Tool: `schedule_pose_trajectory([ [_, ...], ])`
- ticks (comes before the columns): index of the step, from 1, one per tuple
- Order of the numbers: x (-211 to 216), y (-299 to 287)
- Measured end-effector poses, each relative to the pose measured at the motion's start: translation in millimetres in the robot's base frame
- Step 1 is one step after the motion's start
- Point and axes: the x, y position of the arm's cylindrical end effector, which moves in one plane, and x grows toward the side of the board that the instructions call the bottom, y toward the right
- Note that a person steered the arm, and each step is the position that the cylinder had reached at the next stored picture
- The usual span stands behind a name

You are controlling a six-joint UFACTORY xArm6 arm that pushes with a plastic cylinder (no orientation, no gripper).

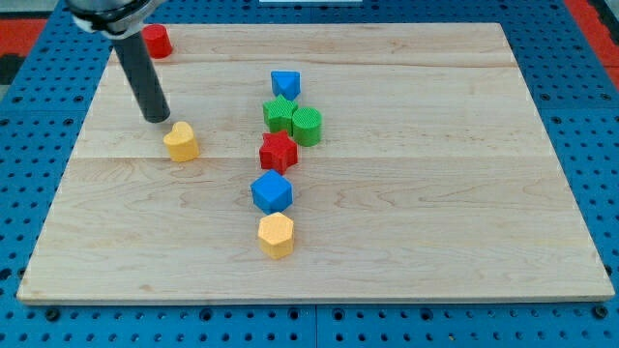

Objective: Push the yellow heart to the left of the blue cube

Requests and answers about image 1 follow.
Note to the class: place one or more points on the blue triangle block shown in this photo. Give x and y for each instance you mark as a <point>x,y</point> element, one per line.
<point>286,83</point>

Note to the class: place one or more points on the red star block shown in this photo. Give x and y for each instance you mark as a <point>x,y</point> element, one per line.
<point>278,151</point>

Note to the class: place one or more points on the red cylinder block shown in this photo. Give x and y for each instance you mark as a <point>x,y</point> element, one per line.
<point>157,41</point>

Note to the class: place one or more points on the yellow hexagon block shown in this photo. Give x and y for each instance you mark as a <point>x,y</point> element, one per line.
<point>276,235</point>

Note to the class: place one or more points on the wooden board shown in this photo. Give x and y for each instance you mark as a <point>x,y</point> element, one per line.
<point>434,182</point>

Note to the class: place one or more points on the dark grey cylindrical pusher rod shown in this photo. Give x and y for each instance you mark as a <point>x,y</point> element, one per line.
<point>138,67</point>

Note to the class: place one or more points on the blue cube block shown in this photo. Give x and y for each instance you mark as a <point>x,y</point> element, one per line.
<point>272,193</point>

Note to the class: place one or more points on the yellow heart block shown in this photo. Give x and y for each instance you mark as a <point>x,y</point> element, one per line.
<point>181,143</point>

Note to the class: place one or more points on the green star block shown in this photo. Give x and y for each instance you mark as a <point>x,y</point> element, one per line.
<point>278,113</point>

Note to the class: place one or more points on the green cylinder block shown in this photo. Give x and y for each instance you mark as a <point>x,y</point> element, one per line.
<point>307,126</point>

